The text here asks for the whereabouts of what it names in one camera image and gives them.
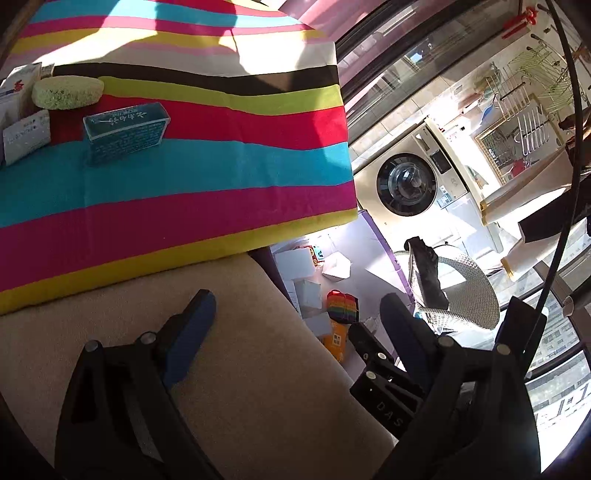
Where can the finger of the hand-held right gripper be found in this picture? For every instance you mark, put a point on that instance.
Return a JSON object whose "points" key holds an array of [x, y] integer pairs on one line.
{"points": [[378, 397]]}

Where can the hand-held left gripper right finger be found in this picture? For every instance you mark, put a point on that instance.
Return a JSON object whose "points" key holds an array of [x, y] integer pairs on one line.
{"points": [[406, 337]]}

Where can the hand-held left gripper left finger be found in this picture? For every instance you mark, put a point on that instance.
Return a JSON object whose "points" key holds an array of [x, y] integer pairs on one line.
{"points": [[189, 332]]}

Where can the rainbow striped small bag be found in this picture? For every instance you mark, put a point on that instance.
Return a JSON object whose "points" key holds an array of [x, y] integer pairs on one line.
{"points": [[344, 307]]}

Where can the orange printed box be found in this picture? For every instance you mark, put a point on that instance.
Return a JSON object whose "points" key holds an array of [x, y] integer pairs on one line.
{"points": [[336, 341]]}

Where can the small silver white box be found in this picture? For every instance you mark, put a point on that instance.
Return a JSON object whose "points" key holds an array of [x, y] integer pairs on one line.
{"points": [[338, 267]]}

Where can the plain white box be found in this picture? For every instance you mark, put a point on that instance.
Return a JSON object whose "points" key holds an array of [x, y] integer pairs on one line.
{"points": [[308, 295], [295, 261]]}

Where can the black cloth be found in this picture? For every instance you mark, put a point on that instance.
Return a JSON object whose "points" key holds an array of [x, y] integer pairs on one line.
{"points": [[427, 277]]}

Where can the beige cushion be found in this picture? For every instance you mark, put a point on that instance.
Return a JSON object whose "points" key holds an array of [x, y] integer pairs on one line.
{"points": [[277, 392]]}

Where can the multicolour striped blanket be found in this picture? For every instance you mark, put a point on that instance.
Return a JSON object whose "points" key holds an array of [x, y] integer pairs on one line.
{"points": [[184, 184]]}

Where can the cream washing machine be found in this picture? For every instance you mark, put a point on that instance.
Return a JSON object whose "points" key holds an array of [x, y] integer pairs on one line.
{"points": [[406, 184]]}

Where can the teal tissue packet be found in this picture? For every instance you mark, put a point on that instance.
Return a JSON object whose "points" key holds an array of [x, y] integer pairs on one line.
{"points": [[124, 138]]}

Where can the green round sponge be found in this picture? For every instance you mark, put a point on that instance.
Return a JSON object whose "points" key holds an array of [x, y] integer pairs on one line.
{"points": [[67, 92]]}

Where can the white and blue box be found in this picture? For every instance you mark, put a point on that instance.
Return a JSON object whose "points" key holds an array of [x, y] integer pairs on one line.
{"points": [[16, 87]]}

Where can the red clip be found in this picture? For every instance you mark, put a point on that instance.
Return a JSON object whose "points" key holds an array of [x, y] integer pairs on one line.
{"points": [[521, 21]]}

